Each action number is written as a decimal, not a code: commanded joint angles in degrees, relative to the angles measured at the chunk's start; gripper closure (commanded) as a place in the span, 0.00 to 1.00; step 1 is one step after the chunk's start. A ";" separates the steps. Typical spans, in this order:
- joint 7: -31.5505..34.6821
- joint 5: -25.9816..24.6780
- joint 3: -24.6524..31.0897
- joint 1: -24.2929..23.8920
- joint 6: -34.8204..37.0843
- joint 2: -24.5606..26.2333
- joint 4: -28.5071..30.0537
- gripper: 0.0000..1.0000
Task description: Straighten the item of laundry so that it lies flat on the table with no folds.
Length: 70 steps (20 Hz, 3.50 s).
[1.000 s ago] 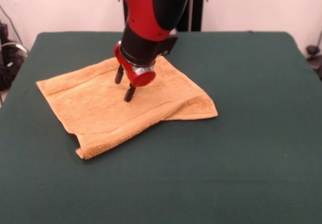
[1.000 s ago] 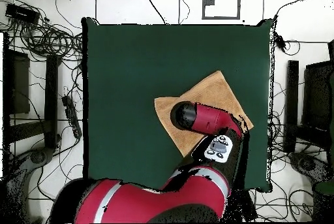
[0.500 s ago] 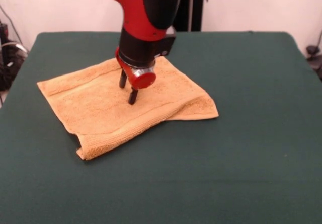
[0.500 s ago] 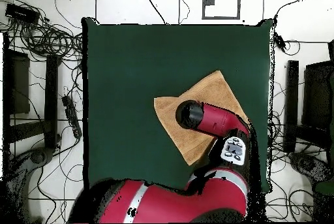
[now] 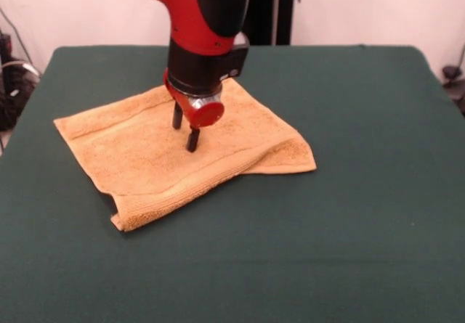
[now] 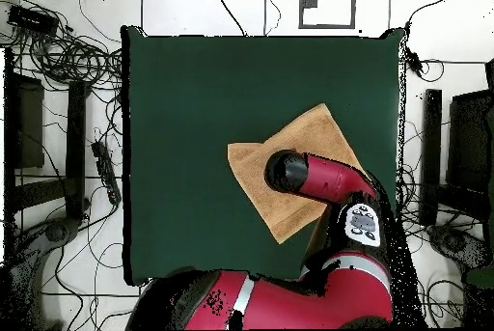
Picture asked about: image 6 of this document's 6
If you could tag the dark cabinet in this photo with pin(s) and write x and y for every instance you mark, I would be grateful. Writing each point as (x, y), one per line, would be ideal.
(469, 142)

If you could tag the grey stand foot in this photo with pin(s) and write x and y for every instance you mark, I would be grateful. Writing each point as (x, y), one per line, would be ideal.
(58, 230)
(451, 242)

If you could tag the black electronics box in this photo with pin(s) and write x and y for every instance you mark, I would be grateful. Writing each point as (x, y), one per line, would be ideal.
(32, 20)

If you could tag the black upright bar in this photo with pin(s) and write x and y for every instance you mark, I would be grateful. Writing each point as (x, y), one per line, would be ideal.
(76, 145)
(431, 153)

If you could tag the black power adapter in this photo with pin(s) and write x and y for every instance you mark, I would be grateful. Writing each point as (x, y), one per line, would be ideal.
(415, 62)

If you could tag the orange terry towel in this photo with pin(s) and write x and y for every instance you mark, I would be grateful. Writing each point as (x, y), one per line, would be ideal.
(251, 176)

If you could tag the black power strip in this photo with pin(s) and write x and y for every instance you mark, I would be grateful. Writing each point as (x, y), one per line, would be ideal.
(105, 171)

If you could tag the dark green tablecloth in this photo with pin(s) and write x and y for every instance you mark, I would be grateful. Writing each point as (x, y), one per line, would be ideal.
(173, 95)

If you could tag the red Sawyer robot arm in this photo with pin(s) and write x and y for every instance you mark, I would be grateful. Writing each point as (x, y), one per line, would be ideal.
(332, 184)

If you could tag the dark brown box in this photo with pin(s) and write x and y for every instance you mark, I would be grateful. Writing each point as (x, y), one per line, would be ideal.
(31, 122)

